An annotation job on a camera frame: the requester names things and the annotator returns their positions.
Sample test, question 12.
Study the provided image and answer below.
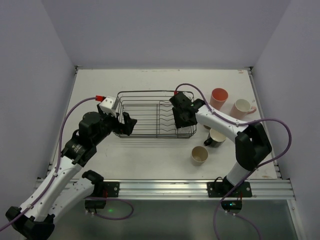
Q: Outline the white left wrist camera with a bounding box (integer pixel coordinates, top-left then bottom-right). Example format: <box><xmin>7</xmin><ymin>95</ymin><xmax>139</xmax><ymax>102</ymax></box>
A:
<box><xmin>98</xmin><ymin>95</ymin><xmax>119</xmax><ymax>117</ymax></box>

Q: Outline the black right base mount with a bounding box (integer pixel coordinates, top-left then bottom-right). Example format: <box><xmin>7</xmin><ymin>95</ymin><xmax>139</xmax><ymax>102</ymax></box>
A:
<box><xmin>206</xmin><ymin>177</ymin><xmax>253</xmax><ymax>214</ymax></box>

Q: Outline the clear glass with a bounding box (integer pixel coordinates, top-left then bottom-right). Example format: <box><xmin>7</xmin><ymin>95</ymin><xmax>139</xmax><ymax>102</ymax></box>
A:
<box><xmin>177</xmin><ymin>127</ymin><xmax>192</xmax><ymax>136</ymax></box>

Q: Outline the pink faceted mug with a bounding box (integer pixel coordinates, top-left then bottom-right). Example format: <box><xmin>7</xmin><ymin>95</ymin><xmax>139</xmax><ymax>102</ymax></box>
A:
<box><xmin>229</xmin><ymin>99</ymin><xmax>257</xmax><ymax>120</ymax></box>

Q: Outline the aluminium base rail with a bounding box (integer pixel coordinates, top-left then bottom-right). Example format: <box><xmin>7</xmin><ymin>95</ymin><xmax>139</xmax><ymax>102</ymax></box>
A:
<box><xmin>104</xmin><ymin>179</ymin><xmax>295</xmax><ymax>200</ymax></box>

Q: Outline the salmon pink plastic cup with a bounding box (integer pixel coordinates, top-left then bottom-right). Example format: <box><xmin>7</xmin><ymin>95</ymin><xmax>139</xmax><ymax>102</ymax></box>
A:
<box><xmin>209</xmin><ymin>88</ymin><xmax>229</xmax><ymax>111</ymax></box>

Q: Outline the beige tall cup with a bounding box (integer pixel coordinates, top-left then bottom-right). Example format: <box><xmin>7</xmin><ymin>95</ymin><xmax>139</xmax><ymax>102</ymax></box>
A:
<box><xmin>190</xmin><ymin>146</ymin><xmax>209</xmax><ymax>167</ymax></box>

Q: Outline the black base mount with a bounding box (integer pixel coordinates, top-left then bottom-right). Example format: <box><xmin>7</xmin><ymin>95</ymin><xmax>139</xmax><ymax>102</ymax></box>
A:
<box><xmin>206</xmin><ymin>177</ymin><xmax>253</xmax><ymax>214</ymax></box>
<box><xmin>84</xmin><ymin>181</ymin><xmax>120</xmax><ymax>211</ymax></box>

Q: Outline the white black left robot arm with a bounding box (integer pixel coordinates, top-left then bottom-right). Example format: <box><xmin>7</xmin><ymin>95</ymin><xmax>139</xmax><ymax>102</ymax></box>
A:
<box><xmin>5</xmin><ymin>108</ymin><xmax>137</xmax><ymax>240</ymax></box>

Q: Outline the black mug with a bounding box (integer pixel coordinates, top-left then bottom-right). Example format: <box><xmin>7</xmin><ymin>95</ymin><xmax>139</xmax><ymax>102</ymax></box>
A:
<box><xmin>203</xmin><ymin>128</ymin><xmax>227</xmax><ymax>148</ymax></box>

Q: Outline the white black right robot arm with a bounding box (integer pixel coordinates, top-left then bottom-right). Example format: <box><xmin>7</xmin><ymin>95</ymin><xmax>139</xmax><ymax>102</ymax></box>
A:
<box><xmin>169</xmin><ymin>91</ymin><xmax>272</xmax><ymax>194</ymax></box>

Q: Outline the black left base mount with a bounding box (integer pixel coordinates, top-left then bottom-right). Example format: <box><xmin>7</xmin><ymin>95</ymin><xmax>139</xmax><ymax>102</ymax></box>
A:
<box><xmin>84</xmin><ymin>181</ymin><xmax>120</xmax><ymax>211</ymax></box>

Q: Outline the grey wire dish rack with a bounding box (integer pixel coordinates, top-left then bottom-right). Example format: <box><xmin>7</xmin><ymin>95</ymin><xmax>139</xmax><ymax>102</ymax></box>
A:
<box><xmin>116</xmin><ymin>90</ymin><xmax>197</xmax><ymax>139</ymax></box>

